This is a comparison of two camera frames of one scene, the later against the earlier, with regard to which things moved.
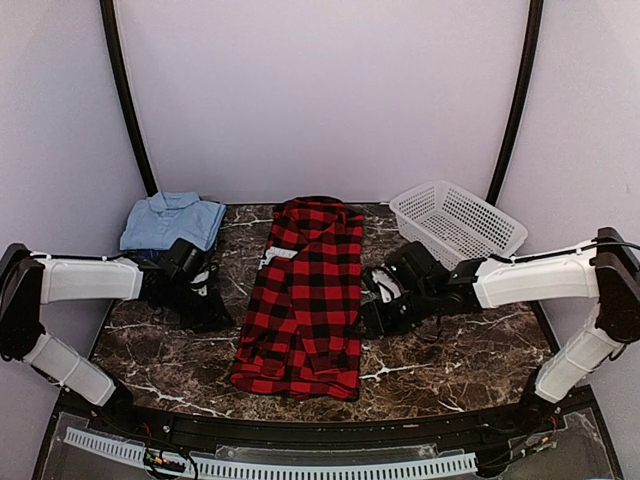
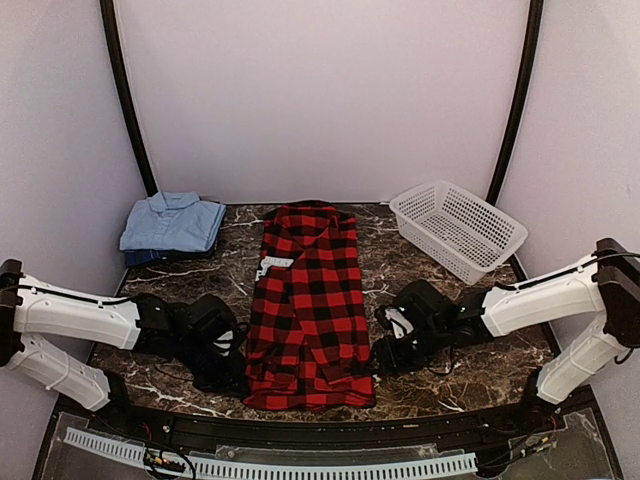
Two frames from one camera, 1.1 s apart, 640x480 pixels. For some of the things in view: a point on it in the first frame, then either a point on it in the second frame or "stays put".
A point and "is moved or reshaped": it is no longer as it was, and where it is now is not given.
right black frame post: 524,99 stays put
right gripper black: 376,322 -> 390,359
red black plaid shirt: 301,327 is moved or reshaped
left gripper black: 213,319 -> 226,383
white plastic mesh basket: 457,224 stays put
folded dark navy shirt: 148,253 stays put
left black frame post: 110,24 stays put
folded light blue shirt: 162,220 stays put
